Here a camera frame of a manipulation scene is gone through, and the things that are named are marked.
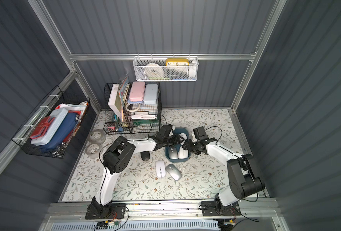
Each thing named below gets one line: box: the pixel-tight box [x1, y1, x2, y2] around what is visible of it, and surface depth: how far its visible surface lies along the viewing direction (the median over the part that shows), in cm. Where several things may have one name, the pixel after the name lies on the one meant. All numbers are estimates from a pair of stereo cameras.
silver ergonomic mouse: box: [168, 146, 179, 160], surface depth 95 cm
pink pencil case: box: [129, 81, 146, 103], surface depth 98 cm
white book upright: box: [107, 83, 122, 122], surface depth 93 cm
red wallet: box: [29, 115, 55, 139], surface depth 64 cm
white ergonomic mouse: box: [177, 146, 189, 159], surface depth 93 cm
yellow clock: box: [165, 58, 190, 66], surface depth 90 cm
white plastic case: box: [30, 108, 69, 146], surface depth 67 cm
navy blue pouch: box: [37, 112, 78, 153], surface depth 68 cm
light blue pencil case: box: [143, 83, 159, 105], surface depth 103 cm
